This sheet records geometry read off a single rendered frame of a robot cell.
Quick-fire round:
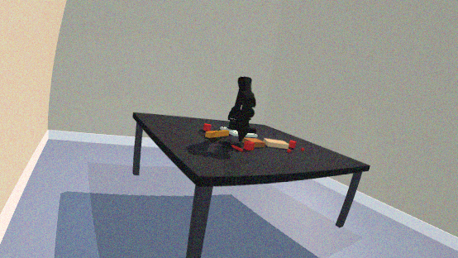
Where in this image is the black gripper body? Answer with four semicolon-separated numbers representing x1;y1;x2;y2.
237;115;257;134

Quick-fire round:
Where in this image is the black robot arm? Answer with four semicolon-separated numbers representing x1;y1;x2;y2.
227;77;256;130

